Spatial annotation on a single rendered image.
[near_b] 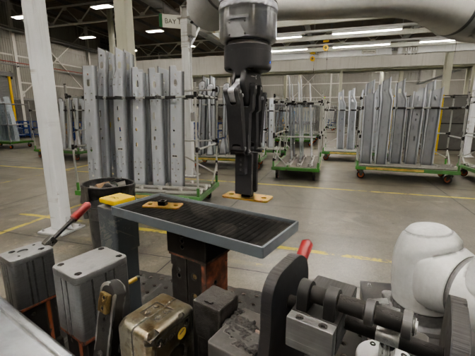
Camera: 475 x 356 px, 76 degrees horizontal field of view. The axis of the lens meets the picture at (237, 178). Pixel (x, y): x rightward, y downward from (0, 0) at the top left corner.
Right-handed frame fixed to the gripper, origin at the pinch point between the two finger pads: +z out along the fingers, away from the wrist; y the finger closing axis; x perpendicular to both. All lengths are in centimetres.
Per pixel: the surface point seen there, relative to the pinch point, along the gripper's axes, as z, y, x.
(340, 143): 78, -926, -71
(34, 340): 26.1, 21.9, -27.9
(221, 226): 10.0, 1.3, -4.3
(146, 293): 57, -33, -54
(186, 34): -166, -514, -347
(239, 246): 10.1, 7.4, 1.9
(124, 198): 10.2, -5.4, -33.9
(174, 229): 10.4, 5.1, -11.7
